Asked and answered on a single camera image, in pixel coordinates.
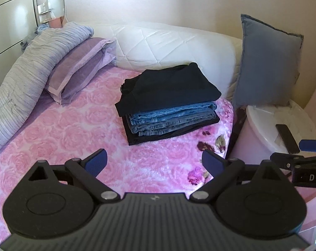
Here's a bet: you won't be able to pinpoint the black zip jacket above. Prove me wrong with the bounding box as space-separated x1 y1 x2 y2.
115 62 222 117

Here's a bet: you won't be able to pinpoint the pink rose bedspread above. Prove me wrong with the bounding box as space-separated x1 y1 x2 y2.
0 67 233 242

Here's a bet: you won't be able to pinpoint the folded black garment bottom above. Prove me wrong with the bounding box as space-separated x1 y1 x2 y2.
122 116 220 146

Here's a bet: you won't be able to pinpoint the folded blue jeans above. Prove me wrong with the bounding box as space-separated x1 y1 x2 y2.
126 101 218 137

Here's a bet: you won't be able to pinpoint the blue cushion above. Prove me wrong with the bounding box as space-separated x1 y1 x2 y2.
232 14 304 108

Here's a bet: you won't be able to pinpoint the lilac pillow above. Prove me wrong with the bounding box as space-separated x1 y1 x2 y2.
45 37 116 104

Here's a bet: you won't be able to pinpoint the grey striped duvet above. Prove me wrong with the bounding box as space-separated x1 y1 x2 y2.
0 22 94 150

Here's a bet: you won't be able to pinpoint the white quilted headboard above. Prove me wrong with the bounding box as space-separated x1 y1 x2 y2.
89 21 242 101

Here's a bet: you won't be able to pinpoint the white wardrobe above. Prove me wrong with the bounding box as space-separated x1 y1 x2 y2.
0 0 37 85

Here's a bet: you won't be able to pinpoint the oval wall mirror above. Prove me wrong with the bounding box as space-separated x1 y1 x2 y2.
37 0 65 28

